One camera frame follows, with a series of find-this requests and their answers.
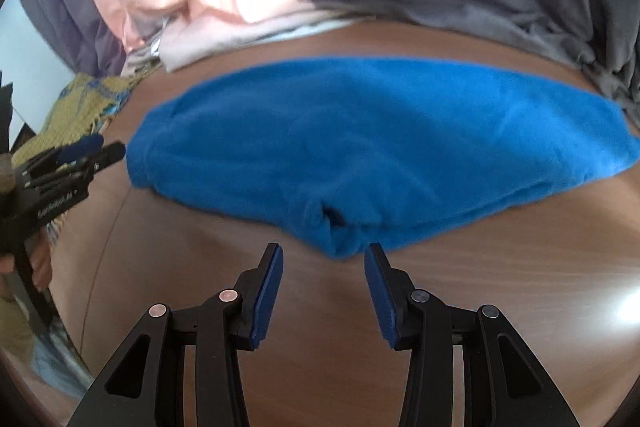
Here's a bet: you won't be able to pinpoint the person's left hand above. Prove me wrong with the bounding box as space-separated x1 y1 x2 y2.
0 227 55 295

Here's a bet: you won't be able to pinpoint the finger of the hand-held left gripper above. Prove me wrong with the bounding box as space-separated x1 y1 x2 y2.
75 142 127 180
55 135 105 168

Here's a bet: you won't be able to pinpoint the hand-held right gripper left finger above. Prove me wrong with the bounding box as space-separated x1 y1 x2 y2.
67 243 285 427

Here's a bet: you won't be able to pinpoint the blue pants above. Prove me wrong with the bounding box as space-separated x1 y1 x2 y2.
125 56 637 261

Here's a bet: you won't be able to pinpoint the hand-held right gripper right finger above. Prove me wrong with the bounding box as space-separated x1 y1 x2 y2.
364 243 567 427

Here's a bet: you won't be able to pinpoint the yellow plaid fringed scarf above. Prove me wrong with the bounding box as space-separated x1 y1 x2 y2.
10 74 137 228

